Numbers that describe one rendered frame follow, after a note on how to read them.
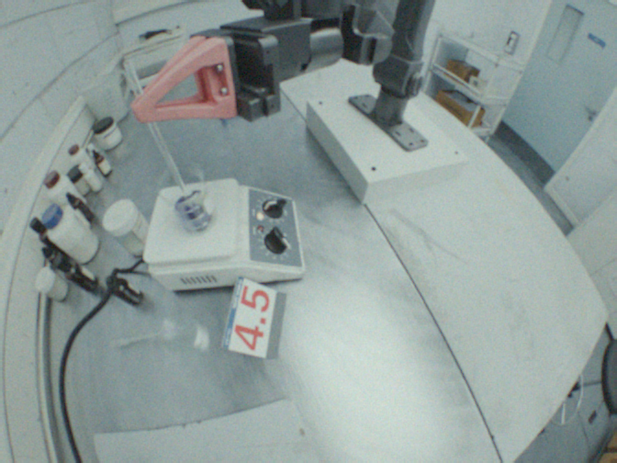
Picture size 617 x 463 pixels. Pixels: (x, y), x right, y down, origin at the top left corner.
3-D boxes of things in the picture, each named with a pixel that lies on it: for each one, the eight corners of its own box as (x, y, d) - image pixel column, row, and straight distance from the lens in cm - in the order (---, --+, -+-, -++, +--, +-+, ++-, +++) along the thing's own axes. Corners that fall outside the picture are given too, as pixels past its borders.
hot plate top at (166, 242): (239, 181, 36) (238, 176, 35) (238, 257, 28) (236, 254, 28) (162, 192, 39) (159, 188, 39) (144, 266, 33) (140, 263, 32)
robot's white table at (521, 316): (347, 196, 167) (375, 61, 119) (445, 367, 143) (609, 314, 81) (277, 216, 154) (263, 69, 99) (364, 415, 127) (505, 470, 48)
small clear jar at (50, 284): (69, 276, 55) (50, 262, 52) (70, 297, 53) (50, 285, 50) (54, 285, 58) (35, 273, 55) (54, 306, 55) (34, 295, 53)
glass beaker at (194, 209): (217, 199, 33) (200, 151, 28) (225, 232, 30) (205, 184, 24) (174, 213, 34) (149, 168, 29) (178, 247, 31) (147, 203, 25)
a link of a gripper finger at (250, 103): (129, 86, 16) (265, 35, 19) (113, 70, 23) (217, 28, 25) (169, 173, 18) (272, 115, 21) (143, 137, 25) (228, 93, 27)
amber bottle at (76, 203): (89, 209, 62) (69, 185, 59) (95, 213, 60) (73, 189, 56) (80, 220, 62) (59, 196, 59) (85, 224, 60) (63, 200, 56)
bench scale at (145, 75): (188, 73, 114) (185, 62, 113) (129, 94, 117) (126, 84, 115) (185, 62, 132) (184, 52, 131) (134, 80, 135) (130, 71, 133)
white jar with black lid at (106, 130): (98, 151, 82) (87, 131, 79) (111, 136, 85) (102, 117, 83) (113, 150, 77) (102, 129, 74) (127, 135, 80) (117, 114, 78)
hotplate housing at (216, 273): (294, 208, 42) (293, 172, 36) (305, 281, 35) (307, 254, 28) (168, 222, 46) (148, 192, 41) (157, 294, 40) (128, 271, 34)
